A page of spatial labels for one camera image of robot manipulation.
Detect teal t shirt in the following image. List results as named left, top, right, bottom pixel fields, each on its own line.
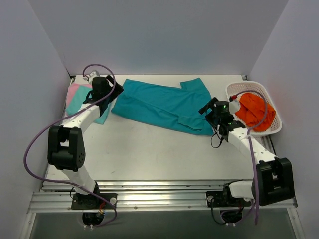
left=111, top=78, right=213, bottom=136

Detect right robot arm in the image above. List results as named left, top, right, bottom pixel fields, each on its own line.
left=199, top=98, right=295, bottom=206

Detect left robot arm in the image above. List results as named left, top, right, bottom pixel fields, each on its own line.
left=47, top=74, right=124, bottom=209

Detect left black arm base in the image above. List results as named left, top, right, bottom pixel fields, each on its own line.
left=71, top=193, right=118, bottom=210

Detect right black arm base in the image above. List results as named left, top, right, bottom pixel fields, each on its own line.
left=205, top=191, right=251, bottom=209

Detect folded mint t shirt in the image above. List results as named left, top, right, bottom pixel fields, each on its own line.
left=65, top=86, right=110, bottom=125

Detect folded pink t shirt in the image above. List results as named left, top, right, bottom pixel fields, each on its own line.
left=66, top=83, right=92, bottom=106

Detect white plastic basket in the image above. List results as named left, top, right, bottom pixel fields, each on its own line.
left=225, top=81, right=282, bottom=137

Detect orange t shirt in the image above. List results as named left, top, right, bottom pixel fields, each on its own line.
left=235, top=93, right=276, bottom=132

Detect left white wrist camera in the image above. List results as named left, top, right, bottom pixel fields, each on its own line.
left=82, top=70, right=100, bottom=82

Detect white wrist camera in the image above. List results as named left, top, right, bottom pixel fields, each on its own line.
left=82, top=70, right=100, bottom=82
left=229, top=95, right=241, bottom=115

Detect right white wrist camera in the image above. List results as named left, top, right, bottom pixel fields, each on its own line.
left=229, top=95, right=241, bottom=115

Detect black loop cable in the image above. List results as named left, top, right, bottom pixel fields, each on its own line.
left=210, top=124, right=225, bottom=149

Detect aluminium rail frame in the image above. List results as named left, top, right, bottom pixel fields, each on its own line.
left=27, top=136, right=299, bottom=214

